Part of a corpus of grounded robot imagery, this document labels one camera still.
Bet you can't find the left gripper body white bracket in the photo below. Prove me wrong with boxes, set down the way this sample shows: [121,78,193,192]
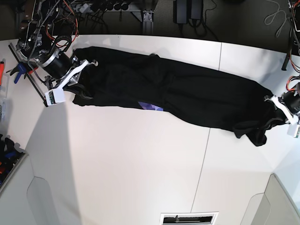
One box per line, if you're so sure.
[264,82,300,124]

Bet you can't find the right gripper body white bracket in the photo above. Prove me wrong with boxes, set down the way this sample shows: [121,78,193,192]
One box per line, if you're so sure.
[37,51,98,91]

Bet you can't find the black t-shirt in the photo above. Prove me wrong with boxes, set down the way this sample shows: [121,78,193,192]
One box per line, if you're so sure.
[73,46,276,146]

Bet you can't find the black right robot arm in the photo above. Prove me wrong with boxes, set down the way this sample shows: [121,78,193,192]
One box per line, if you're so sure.
[16,0,97,105]

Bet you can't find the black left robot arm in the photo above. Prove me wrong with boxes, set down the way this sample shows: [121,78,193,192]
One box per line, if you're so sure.
[264,0,300,130]

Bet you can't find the blue orange bar clamp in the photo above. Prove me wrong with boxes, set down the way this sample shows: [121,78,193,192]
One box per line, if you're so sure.
[8,43,48,107]

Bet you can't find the clear plastic organizer box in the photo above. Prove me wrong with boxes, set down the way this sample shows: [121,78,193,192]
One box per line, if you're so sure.
[0,73,9,123]

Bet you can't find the grey bin of clamps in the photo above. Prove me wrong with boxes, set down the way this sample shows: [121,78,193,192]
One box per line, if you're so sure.
[0,134,27,191]

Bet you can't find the white power strip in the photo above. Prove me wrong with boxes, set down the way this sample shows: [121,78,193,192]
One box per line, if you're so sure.
[71,3,90,14]

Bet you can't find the right white chair back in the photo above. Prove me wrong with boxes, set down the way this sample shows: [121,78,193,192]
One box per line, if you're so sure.
[241,173,300,225]

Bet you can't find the white chair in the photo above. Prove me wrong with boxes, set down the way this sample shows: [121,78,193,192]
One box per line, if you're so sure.
[241,173,300,225]
[27,177,60,225]

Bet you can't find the left white chair back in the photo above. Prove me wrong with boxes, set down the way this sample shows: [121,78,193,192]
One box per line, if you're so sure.
[27,177,60,225]

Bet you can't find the black power adapter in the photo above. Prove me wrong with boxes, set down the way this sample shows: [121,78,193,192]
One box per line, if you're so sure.
[173,0,204,24]

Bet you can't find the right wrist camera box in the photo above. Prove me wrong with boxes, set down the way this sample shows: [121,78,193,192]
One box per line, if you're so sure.
[45,88,66,106]

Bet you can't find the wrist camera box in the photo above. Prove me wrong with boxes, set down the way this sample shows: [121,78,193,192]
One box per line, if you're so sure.
[287,123,300,138]
[45,88,66,106]

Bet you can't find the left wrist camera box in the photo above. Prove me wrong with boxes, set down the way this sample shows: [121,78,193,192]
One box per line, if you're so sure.
[287,123,300,138]

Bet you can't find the orange handled tool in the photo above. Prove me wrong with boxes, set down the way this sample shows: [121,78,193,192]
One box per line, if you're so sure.
[0,61,5,85]

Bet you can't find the grey coiled cable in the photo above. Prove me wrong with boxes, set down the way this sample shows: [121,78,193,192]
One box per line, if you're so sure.
[264,0,293,39]

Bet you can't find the aluminium frame post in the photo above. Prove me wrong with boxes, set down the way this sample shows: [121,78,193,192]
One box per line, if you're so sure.
[131,11,154,35]

